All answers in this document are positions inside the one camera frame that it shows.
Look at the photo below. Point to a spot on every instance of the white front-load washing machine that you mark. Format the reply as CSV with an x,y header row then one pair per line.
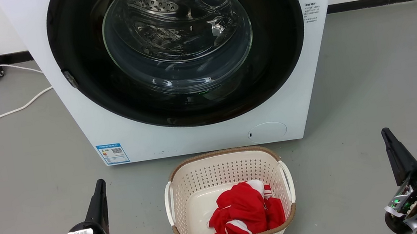
x,y
87,126

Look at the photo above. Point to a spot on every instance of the round black glass washer door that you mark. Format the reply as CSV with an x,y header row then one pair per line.
x,y
74,33

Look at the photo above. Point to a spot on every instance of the blue energy label sticker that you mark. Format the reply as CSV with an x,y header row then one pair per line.
x,y
113,153

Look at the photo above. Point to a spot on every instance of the cream perforated laundry basket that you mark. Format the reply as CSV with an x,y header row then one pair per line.
x,y
216,169

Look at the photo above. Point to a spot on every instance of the round white filter cover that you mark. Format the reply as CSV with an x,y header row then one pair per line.
x,y
268,132

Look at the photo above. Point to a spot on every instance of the red and white garment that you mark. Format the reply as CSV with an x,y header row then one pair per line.
x,y
246,209

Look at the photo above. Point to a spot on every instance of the black baseboard strip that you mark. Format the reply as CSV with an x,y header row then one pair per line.
x,y
380,1

